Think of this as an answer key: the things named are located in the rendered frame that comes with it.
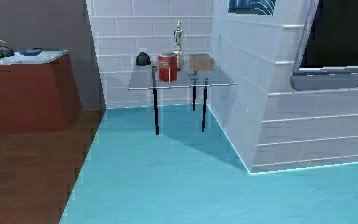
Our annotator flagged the red cylindrical canister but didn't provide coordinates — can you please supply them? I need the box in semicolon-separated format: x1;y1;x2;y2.
157;51;179;83

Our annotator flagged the black kettle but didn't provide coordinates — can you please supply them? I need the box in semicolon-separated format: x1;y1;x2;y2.
0;39;15;60

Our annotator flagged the dark blue flat object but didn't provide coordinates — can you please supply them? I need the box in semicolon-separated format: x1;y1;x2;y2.
19;47;44;57

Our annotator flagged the small black rounded object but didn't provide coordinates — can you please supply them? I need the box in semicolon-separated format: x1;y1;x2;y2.
135;51;152;67

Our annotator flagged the glass table with black legs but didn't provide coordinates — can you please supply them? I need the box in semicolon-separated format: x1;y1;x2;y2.
128;60;237;136

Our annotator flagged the blue framed wall picture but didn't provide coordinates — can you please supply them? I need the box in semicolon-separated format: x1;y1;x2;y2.
228;0;277;17

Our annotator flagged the red-brown counter with pale top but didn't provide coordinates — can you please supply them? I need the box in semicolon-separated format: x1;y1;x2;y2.
0;49;84;136

